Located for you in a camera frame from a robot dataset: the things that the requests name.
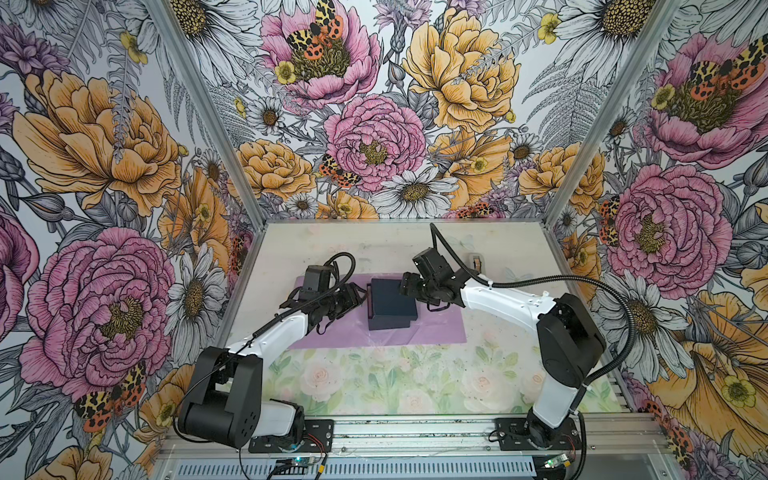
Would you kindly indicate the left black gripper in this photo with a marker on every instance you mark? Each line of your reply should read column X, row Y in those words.
column 351, row 295

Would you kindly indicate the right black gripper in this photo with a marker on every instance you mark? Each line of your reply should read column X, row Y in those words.
column 409, row 284

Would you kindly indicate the purple wrapping paper sheet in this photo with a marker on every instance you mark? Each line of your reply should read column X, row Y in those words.
column 351, row 331

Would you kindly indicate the dark blue gift box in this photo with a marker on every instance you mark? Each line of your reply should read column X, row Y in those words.
column 387, row 307

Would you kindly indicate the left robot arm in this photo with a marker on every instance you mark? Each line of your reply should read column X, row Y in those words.
column 224, row 402

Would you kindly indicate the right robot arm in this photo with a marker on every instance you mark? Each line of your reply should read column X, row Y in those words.
column 570, row 344

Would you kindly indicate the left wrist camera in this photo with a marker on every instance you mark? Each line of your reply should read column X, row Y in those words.
column 316, row 281

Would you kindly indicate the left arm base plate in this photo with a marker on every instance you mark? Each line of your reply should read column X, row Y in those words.
column 310, row 436

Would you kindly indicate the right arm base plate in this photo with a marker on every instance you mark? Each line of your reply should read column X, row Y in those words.
column 524, row 434

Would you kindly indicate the white slotted cable duct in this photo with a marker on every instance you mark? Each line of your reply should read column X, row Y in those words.
column 514, row 467

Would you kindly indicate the aluminium front rail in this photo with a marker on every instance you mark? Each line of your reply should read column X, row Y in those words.
column 613, row 433

